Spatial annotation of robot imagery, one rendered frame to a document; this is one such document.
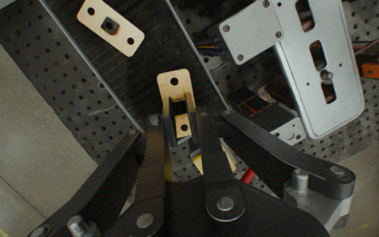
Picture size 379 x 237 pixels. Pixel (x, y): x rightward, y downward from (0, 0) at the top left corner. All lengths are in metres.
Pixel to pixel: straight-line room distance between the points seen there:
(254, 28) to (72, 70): 0.67
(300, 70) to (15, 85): 1.81
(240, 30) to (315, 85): 0.29
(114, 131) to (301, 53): 0.71
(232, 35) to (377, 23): 0.84
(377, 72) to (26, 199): 2.56
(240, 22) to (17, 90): 1.74
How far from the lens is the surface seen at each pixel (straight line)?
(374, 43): 0.75
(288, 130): 0.50
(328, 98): 0.63
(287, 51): 0.51
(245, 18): 0.35
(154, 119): 0.15
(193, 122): 0.16
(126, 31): 0.28
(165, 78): 0.22
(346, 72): 0.62
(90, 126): 0.88
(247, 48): 0.35
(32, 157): 2.09
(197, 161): 0.34
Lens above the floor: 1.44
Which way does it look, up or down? 69 degrees down
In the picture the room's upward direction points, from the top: 167 degrees clockwise
